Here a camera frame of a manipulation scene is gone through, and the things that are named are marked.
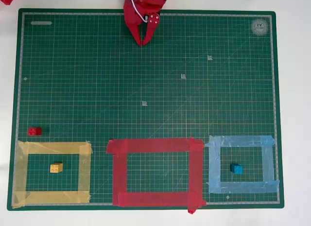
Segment red tape square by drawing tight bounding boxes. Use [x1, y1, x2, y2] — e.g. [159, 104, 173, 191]
[106, 137, 207, 214]

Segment yellow tape square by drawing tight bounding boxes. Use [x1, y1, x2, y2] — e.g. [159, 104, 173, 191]
[11, 140, 93, 209]

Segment blue tape square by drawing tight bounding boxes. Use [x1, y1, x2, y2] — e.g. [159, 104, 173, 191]
[204, 135, 280, 194]

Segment yellow toy brick cube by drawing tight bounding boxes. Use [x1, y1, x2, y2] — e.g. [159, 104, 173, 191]
[50, 162, 64, 174]

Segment blue toy brick cube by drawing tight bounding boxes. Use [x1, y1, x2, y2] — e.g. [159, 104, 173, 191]
[230, 163, 244, 174]

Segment green cutting mat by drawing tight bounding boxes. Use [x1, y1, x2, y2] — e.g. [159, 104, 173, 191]
[6, 8, 285, 211]

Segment white gripper servo cable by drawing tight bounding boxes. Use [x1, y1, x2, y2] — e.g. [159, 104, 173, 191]
[129, 0, 148, 23]

